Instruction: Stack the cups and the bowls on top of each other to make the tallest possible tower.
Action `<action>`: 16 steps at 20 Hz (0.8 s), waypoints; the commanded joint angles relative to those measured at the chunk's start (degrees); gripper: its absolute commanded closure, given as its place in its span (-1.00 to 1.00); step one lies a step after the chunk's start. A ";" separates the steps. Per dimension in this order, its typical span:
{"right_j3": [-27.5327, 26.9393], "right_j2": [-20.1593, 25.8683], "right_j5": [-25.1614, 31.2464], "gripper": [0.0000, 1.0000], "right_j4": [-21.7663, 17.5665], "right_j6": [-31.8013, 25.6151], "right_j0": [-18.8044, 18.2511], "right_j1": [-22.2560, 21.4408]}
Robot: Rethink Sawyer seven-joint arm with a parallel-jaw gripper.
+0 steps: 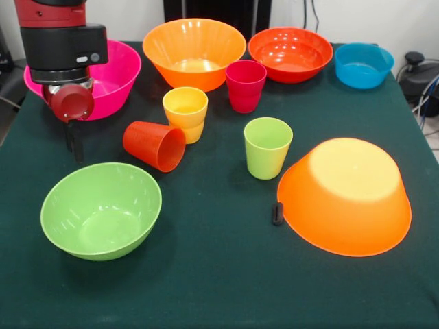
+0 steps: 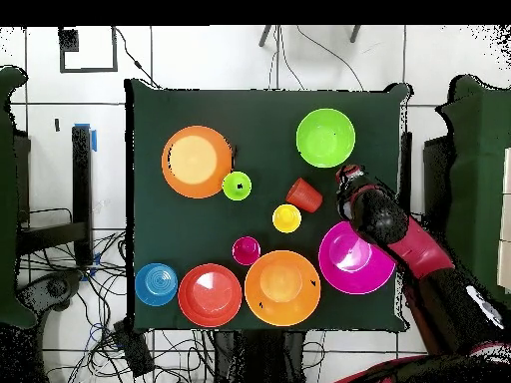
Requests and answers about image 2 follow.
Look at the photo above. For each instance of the green cloth covered table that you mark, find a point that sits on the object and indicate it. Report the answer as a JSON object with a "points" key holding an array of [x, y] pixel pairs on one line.
{"points": [[12, 199]]}

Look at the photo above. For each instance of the crimson plastic cup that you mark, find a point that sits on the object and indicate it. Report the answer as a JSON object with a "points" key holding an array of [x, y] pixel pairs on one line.
{"points": [[245, 250]]}

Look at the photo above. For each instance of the green plastic bowl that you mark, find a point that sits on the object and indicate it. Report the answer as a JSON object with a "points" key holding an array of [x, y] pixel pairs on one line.
{"points": [[325, 137]]}

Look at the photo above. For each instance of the red plastic cup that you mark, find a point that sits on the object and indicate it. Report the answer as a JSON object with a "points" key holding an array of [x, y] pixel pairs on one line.
{"points": [[303, 195]]}

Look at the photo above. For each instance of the black power strip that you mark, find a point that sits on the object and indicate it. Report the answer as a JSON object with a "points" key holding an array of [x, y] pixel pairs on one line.
{"points": [[133, 351]]}

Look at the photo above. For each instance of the small black floor marker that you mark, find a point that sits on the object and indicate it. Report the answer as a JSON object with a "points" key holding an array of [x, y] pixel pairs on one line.
{"points": [[57, 125]]}

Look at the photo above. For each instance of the red plastic bowl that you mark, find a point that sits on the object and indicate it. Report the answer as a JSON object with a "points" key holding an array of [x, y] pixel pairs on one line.
{"points": [[209, 295]]}

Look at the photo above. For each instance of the black office chair base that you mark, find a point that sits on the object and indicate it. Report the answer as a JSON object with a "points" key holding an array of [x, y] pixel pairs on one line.
{"points": [[56, 287]]}

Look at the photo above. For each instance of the blue plastic bowl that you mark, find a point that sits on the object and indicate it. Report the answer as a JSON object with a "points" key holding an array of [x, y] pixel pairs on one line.
{"points": [[155, 284]]}

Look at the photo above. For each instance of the green table with white boxes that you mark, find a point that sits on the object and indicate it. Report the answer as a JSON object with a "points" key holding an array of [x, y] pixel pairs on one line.
{"points": [[479, 159]]}

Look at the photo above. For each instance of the orange plastic bowl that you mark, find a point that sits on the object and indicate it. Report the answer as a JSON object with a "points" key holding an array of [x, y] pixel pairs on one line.
{"points": [[281, 287], [191, 159]]}

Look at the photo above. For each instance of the yellow plastic cup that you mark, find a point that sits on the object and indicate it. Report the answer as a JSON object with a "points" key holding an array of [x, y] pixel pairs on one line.
{"points": [[286, 219]]}

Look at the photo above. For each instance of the black square floor frame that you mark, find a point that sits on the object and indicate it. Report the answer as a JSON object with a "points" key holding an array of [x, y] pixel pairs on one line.
{"points": [[88, 70]]}

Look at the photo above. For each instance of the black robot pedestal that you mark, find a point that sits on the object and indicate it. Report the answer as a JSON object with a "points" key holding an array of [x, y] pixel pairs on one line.
{"points": [[259, 359]]}

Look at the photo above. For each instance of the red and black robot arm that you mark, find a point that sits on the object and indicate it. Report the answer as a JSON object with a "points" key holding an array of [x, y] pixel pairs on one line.
{"points": [[419, 247]]}

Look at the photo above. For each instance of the white boxes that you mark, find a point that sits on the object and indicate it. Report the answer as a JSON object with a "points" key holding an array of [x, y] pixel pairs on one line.
{"points": [[506, 223]]}

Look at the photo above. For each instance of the pink plastic bowl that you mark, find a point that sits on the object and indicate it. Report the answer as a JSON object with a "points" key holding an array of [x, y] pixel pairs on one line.
{"points": [[347, 271]]}

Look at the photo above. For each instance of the green plastic cup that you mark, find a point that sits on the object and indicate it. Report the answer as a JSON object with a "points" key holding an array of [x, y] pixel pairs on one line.
{"points": [[231, 192]]}

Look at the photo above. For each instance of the black bench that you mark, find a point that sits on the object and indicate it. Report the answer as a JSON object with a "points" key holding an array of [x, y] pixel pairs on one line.
{"points": [[82, 191]]}

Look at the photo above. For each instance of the dark green tablecloth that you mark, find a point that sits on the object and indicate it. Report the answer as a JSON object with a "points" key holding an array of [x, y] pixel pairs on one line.
{"points": [[179, 223]]}

